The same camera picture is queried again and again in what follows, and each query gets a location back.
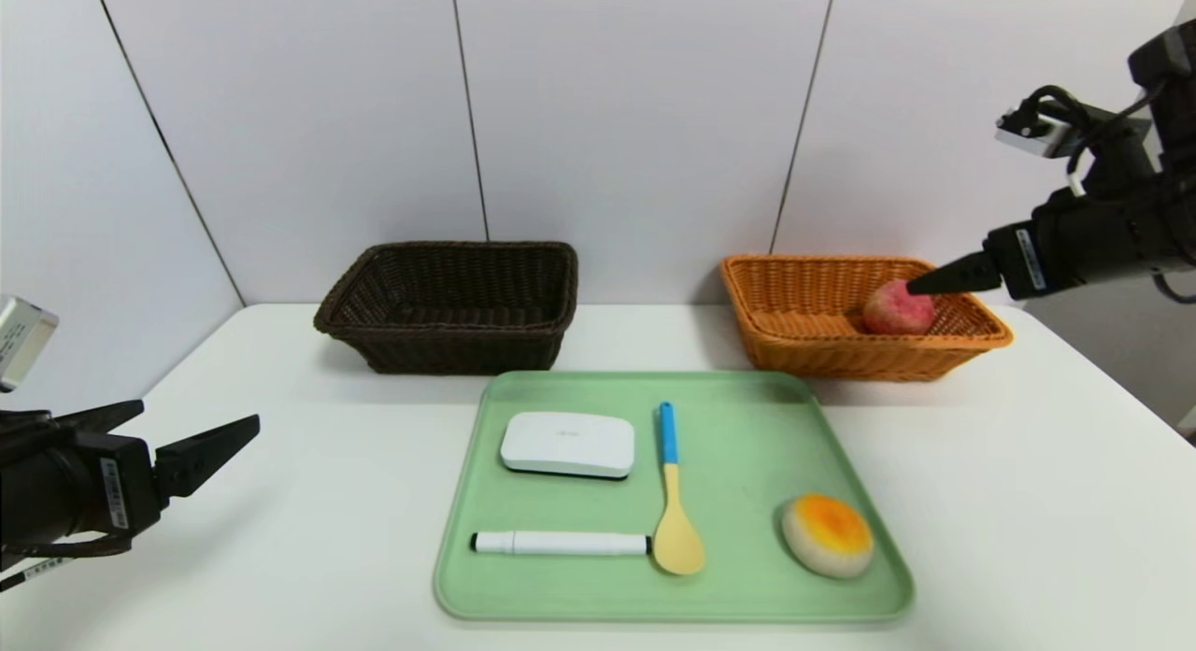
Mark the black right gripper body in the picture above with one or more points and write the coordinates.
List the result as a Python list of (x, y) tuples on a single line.
[(1023, 259)]

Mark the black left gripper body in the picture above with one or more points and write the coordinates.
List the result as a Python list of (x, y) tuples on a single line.
[(124, 491)]

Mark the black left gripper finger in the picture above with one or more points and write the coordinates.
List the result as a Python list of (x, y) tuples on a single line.
[(98, 416), (196, 455)]

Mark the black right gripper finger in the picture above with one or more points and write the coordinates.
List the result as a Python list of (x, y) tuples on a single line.
[(967, 273)]

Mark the red peach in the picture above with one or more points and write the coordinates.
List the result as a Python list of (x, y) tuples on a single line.
[(892, 315)]

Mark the white bun with orange top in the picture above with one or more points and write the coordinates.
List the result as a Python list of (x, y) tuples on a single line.
[(827, 539)]

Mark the white marker with black caps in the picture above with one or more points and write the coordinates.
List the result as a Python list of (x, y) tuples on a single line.
[(561, 543)]

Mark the orange wicker basket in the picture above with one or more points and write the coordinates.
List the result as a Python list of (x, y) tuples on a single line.
[(804, 347)]

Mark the dark brown wicker basket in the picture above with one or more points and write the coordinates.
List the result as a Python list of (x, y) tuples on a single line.
[(448, 347)]

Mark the light green plastic tray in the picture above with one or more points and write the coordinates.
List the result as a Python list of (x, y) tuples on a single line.
[(738, 502)]

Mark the white flat router box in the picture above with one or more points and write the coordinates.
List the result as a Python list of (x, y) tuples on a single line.
[(567, 443)]

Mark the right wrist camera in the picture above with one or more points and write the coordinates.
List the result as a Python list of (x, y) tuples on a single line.
[(1028, 134)]

